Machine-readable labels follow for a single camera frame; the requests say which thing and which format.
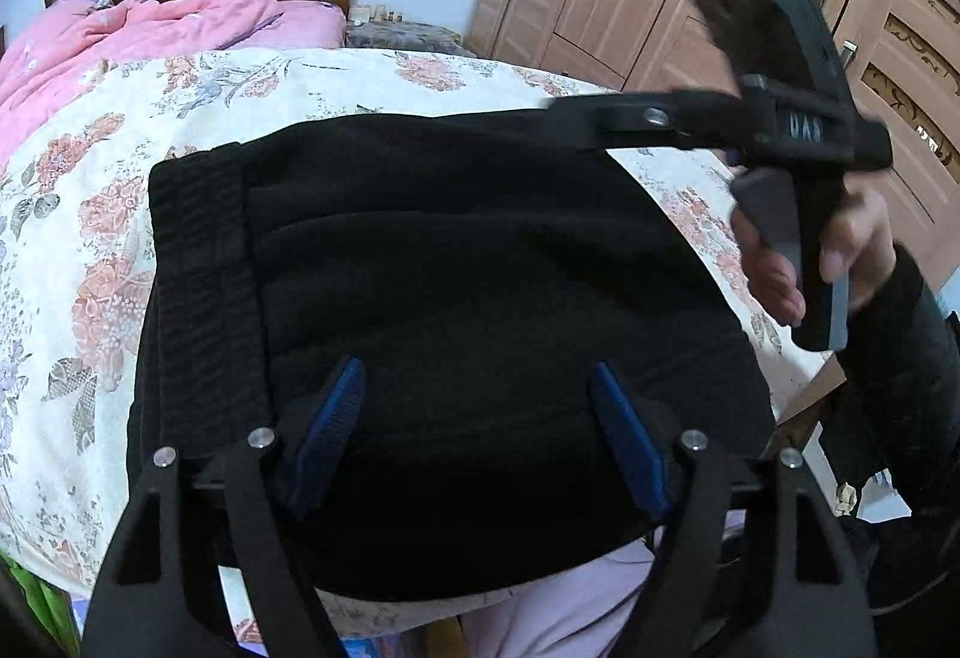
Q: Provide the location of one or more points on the person's right hand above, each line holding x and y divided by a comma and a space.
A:
862, 238

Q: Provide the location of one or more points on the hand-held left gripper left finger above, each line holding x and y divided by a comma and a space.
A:
330, 433

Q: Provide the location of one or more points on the purple bed sheet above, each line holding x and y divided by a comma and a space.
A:
540, 613

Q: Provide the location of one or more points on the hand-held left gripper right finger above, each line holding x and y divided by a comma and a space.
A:
630, 440

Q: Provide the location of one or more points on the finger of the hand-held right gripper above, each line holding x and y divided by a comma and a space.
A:
630, 118

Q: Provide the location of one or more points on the person's right forearm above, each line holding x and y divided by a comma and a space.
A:
900, 403

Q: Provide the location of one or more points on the black pants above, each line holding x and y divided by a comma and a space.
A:
450, 290

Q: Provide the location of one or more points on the pink quilt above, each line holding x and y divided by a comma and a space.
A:
187, 27

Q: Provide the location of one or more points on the cream floral blanket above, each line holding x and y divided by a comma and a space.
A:
90, 215

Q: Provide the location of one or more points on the green cloth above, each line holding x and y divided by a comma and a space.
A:
52, 617

